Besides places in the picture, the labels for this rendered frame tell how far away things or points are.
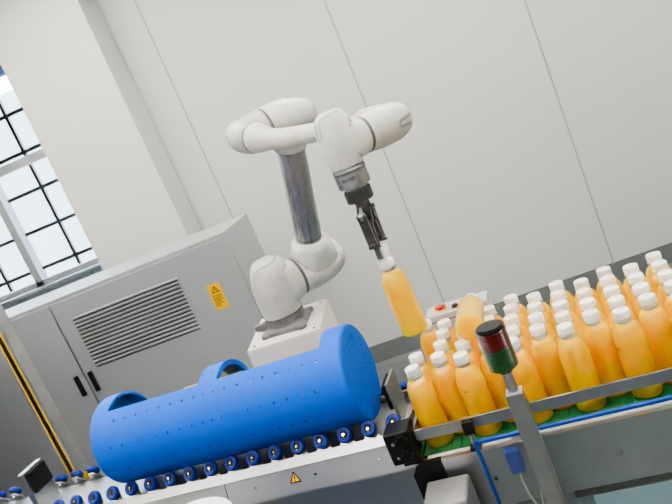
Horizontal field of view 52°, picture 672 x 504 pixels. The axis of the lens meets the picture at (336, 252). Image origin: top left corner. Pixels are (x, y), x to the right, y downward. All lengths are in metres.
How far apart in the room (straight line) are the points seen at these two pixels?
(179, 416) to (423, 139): 2.98
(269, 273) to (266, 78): 2.37
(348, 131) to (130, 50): 3.31
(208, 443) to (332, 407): 0.41
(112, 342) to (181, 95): 1.80
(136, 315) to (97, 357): 0.35
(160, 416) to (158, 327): 1.68
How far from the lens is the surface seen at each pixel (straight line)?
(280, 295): 2.52
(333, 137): 1.77
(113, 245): 4.84
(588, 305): 1.83
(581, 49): 4.71
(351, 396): 1.88
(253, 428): 2.01
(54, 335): 4.06
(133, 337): 3.87
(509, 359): 1.50
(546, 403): 1.75
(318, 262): 2.57
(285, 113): 2.30
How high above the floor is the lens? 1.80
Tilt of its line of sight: 11 degrees down
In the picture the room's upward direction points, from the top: 23 degrees counter-clockwise
